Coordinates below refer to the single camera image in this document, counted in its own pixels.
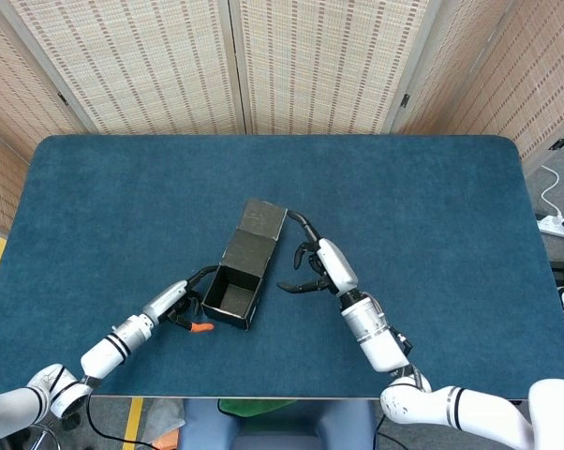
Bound white power cable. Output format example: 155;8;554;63
540;164;564;222

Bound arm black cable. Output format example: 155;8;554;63
373;414;389;450
84;395;164;450

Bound grey plastic bag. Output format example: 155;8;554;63
137;397;187;447

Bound blue felt table mat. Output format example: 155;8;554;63
0;134;564;400

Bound white power strip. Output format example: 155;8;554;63
536;213;564;241

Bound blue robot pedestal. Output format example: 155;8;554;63
176;397;379;450

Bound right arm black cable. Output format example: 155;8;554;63
373;414;389;450

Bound black cardboard box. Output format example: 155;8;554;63
200;197;289;332

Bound orange packet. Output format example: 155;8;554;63
151;428;181;450

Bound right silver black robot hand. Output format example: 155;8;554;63
275;211;361;297

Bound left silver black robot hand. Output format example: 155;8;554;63
141;264;220;335

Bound woven bamboo screen panel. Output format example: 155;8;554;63
0;0;254;137
0;0;90;160
443;0;564;177
228;0;446;137
393;0;517;138
0;124;31;235

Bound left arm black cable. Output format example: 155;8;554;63
84;395;164;450

